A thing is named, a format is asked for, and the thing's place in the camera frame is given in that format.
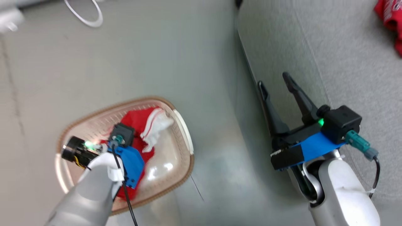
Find red shorts with white trim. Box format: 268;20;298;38
100;106;175;202

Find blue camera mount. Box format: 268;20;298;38
108;145;146;190
295;131;346;164

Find white power strip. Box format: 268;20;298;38
0;8;25;34

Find thick white looped cable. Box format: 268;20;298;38
63;0;104;28

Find blue right camera mount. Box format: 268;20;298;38
295;131;346;164

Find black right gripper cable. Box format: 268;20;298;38
367;155;381;199

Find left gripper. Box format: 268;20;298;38
61;136;109;169

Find red printed basketball jersey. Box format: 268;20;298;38
373;0;402;58

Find blue left camera mount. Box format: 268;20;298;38
108;145;146;190

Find grey fabric sofa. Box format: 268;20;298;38
235;0;402;226

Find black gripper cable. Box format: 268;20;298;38
367;155;381;199
111;143;139;226

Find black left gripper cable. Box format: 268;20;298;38
111;143;139;226

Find beige perforated laundry basket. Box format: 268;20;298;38
55;95;195;217

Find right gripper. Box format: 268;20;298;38
257;72;327;172

